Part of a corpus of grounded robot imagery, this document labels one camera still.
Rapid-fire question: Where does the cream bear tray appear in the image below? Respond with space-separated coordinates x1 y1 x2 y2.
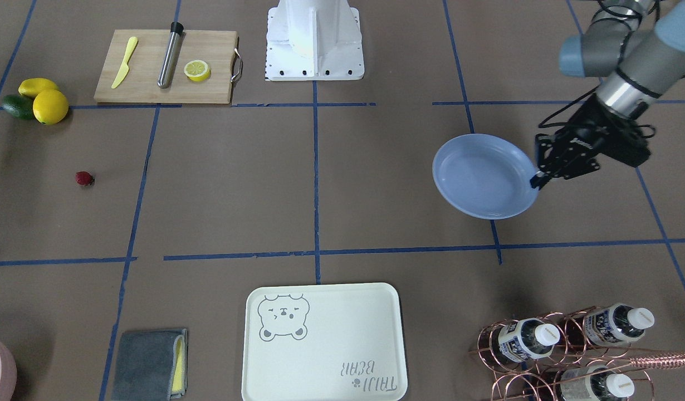
241 282 408 400

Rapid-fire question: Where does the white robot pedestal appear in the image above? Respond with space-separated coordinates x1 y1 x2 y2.
265 1 365 82

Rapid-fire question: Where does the yellow sponge cloth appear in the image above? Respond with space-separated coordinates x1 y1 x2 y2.
170 335 187 398

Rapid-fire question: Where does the steel muddler black tip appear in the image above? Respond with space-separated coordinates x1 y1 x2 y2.
157 21 184 89

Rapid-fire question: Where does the copper wire bottle rack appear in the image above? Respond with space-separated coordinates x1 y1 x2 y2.
468 308 685 400

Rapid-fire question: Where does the dark drink bottle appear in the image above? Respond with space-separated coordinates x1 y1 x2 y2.
555 365 635 400
582 303 655 347
490 318 561 367

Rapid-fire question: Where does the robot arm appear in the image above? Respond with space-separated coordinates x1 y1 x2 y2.
529 1 685 190

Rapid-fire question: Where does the oval yellow lemon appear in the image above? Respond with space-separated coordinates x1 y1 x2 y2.
18 77 60 99

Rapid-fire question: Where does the green lime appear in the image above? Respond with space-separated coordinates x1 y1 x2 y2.
2 94 35 121

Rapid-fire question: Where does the red strawberry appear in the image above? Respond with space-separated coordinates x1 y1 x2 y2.
75 171 95 186

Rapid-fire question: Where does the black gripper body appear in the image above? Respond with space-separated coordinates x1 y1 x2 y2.
535 95 651 180

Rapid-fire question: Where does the round yellow lemon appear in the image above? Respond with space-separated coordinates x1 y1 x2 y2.
33 89 70 125

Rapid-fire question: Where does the dark drink bottle front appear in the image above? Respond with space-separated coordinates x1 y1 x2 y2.
555 365 635 400

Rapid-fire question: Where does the yellow plastic knife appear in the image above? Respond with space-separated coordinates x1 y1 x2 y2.
111 36 139 89

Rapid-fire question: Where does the grey folded cloth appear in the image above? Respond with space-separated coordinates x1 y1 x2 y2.
110 327 189 400

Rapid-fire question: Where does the lemon half slice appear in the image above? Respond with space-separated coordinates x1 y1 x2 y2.
184 60 211 83

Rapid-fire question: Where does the blue plate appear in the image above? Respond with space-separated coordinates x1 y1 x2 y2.
432 134 539 220

